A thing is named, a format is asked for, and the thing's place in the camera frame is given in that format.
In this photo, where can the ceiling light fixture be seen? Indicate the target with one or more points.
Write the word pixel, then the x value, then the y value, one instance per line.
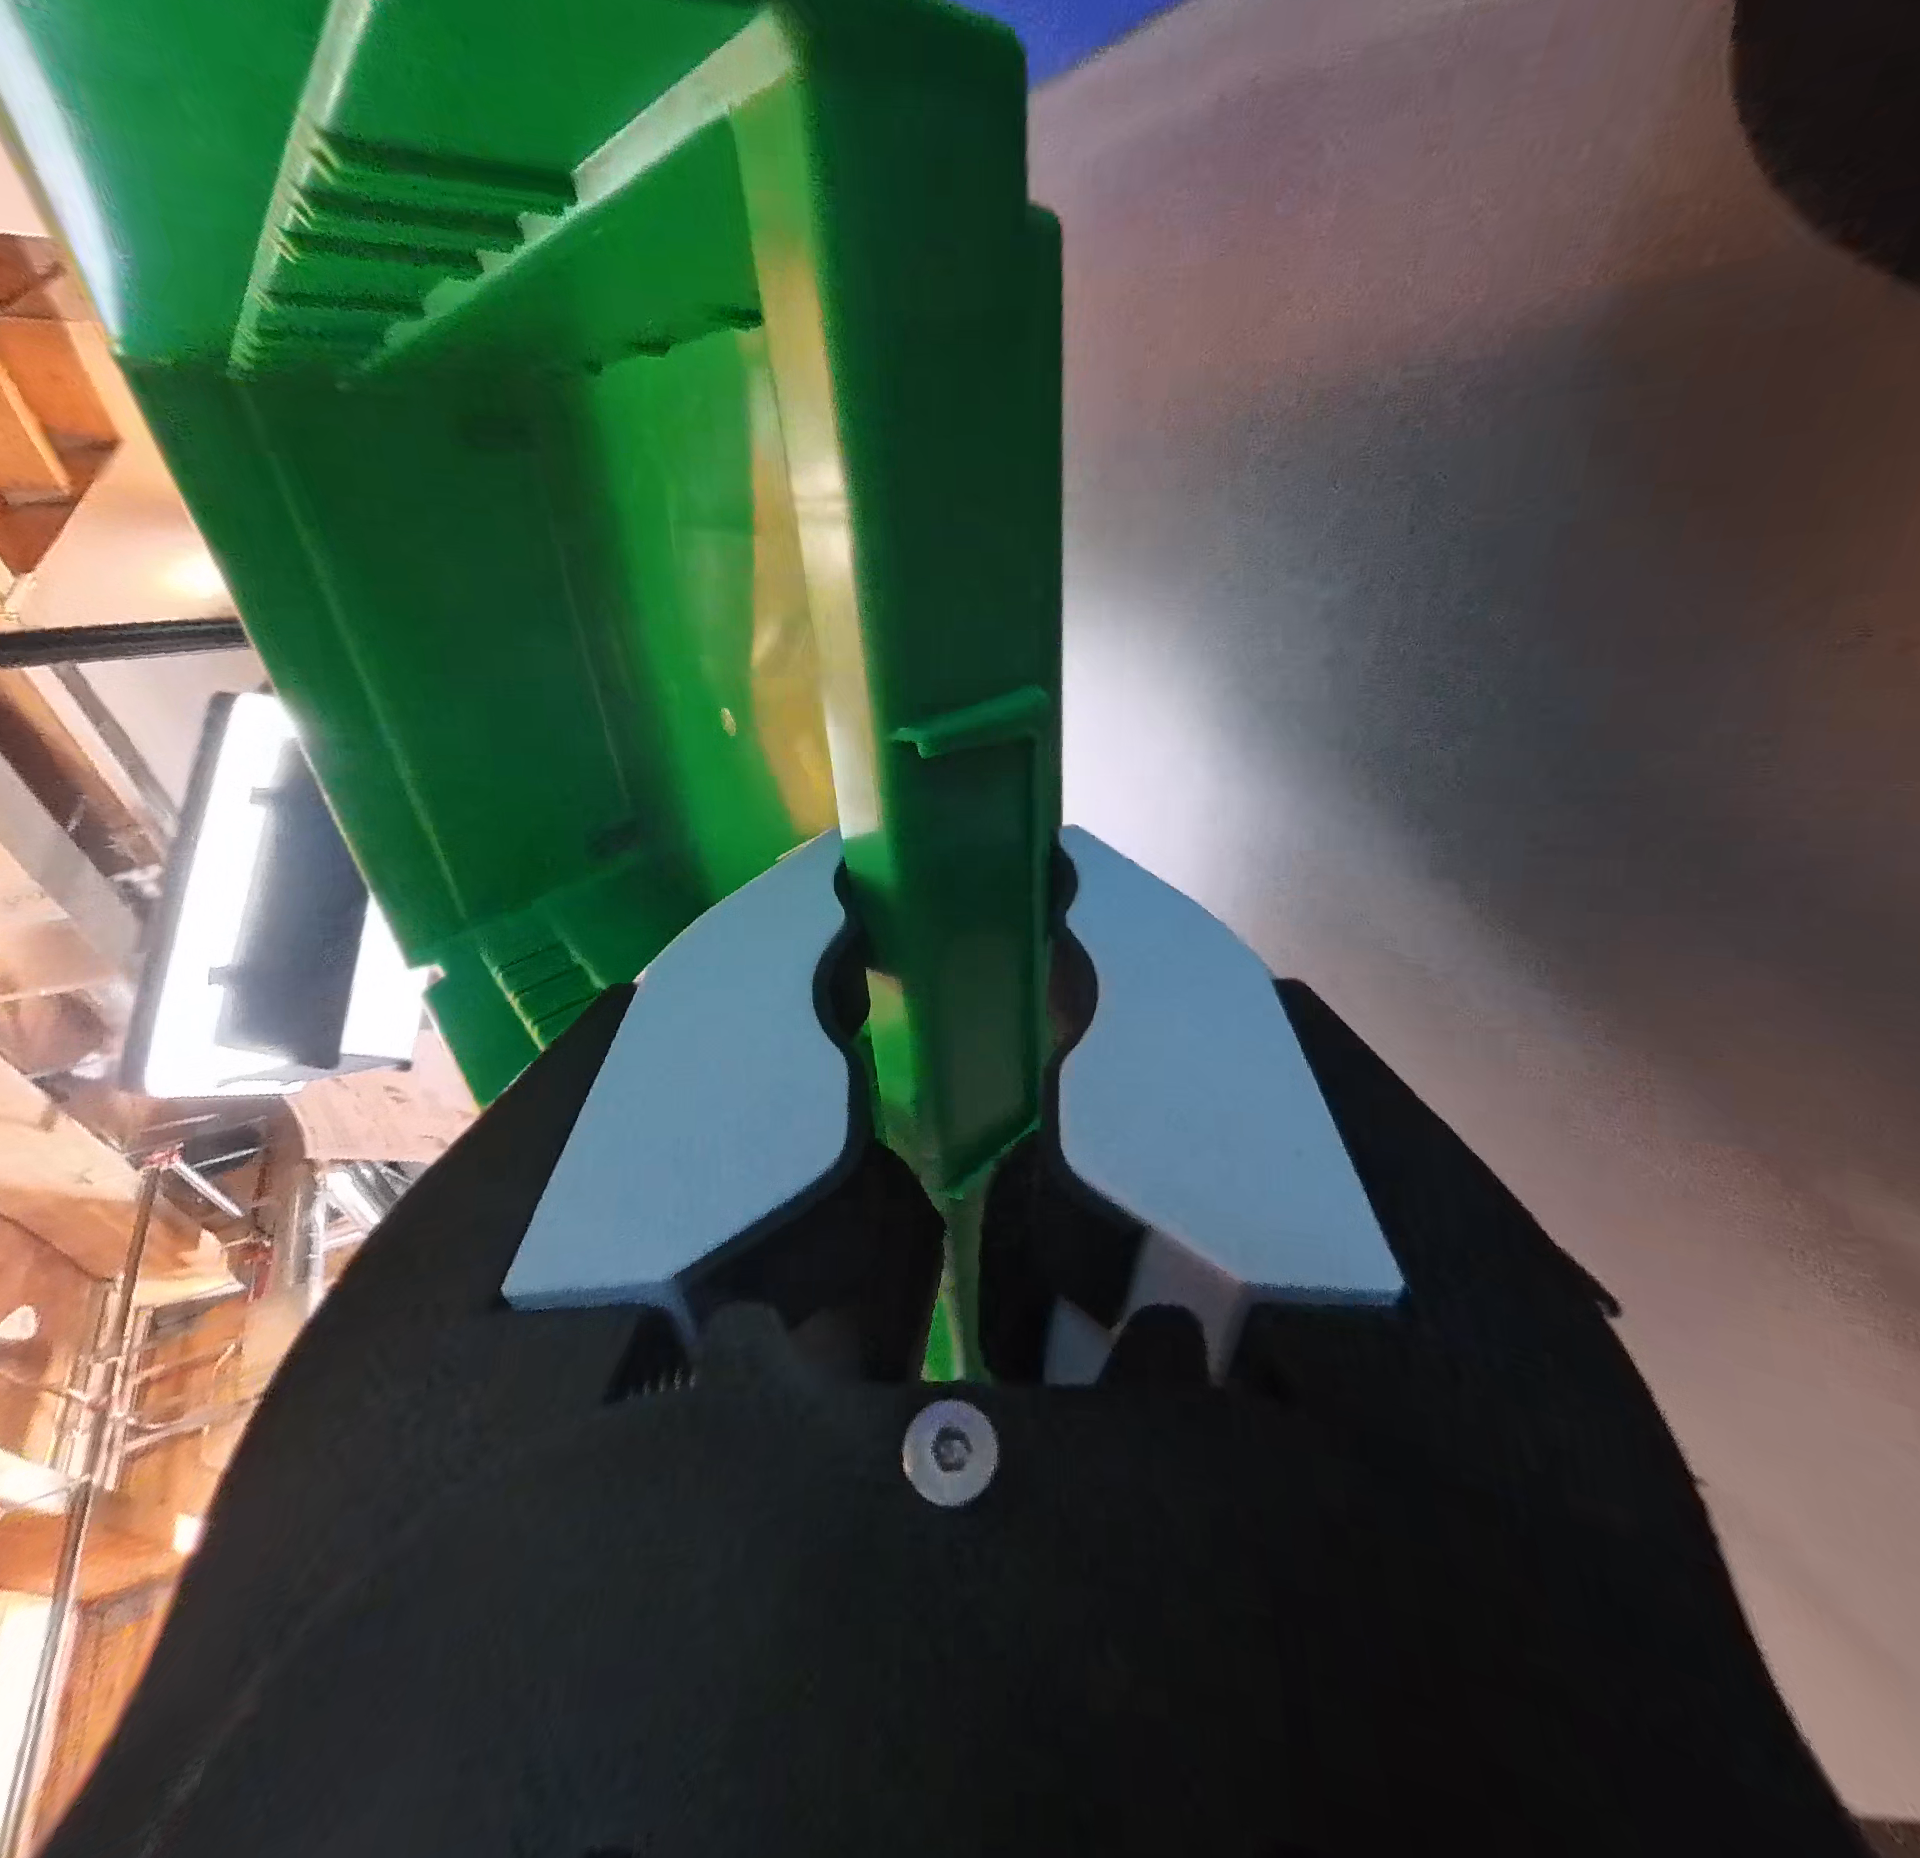
pixel 240 867

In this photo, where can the black wrist rest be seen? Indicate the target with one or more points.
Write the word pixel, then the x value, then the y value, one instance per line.
pixel 1845 90

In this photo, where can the grey desk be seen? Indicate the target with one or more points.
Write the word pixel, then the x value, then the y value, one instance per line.
pixel 1500 689

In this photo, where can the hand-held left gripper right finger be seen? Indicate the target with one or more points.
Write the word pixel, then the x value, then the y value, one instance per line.
pixel 1215 1124

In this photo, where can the green plastic bin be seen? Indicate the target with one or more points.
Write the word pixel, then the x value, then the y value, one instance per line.
pixel 450 538

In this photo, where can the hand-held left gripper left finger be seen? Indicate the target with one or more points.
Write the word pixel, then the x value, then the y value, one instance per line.
pixel 691 1124

